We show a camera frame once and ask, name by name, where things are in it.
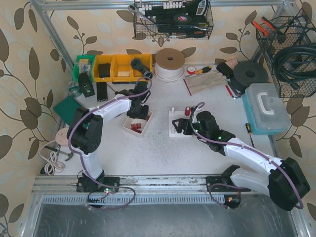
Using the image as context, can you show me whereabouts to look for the white peg base plate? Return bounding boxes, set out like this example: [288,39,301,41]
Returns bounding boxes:
[169,106,193,138]

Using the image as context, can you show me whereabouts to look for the large red spring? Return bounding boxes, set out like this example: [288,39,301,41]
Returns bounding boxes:
[184,107,191,116]

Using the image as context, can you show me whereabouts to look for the white tray of springs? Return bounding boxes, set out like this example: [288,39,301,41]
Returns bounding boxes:
[123,111,153,138]

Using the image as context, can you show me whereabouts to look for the beige work glove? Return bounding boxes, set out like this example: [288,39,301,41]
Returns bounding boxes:
[184,70,227,95]

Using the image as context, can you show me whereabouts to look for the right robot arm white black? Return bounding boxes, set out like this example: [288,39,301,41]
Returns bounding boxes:
[169,109,311,211]

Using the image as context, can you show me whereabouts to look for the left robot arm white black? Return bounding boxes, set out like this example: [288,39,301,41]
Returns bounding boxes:
[67,82,151,184]

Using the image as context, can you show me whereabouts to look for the black ribbed block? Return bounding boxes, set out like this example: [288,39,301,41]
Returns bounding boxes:
[96,82,108,102]

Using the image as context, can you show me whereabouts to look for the black pipe fitting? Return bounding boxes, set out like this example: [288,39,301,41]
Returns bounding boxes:
[130,58,153,79]

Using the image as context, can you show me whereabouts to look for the red tape roll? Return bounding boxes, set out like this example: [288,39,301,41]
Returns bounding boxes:
[187,66,196,75]

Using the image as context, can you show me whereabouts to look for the yellow storage bin row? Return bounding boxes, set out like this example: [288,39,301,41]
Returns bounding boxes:
[92,54,153,83]

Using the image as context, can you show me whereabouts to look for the black green device box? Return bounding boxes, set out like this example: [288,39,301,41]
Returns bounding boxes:
[78,73,95,98]

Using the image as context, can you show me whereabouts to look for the orange black screwdriver right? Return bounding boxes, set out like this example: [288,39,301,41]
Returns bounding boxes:
[185,66,212,78]

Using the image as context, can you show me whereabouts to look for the small yellow black screwdriver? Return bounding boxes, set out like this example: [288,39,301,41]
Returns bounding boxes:
[245,123,252,134]

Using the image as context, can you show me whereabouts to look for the black sanding block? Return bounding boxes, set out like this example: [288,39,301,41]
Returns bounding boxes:
[216,62,234,79]

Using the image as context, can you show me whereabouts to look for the glass jar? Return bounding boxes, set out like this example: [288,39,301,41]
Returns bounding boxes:
[68,80,81,98]

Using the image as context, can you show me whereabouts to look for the green storage bin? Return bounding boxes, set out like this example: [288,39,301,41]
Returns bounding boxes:
[72,55,95,82]

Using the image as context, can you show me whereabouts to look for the teal clear toolbox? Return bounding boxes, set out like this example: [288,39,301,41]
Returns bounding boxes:
[242,83,291,135]

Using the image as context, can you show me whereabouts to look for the black filament spool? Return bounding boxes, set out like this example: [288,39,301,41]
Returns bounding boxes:
[230,61,269,93]

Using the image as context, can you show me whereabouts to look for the white cable spool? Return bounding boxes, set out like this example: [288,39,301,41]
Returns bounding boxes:
[154,48,186,83]

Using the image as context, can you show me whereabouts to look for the red handled hex key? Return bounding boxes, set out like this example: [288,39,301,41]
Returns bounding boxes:
[225,81,243,100]

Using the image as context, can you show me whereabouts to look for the wire basket top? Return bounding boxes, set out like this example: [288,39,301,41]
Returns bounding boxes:
[128,0,213,42]

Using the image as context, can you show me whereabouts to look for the wire basket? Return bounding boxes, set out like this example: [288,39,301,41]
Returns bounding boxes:
[128,0,213,42]
[256,15,316,98]

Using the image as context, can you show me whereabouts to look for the orange handled pliers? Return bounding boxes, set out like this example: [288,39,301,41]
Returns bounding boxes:
[251,16,276,37]

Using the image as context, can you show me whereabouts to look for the wire basket right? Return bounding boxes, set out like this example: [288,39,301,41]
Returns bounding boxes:
[256,15,316,98]

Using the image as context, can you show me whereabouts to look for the coiled black hose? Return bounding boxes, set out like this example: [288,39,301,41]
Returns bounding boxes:
[273,43,316,84]

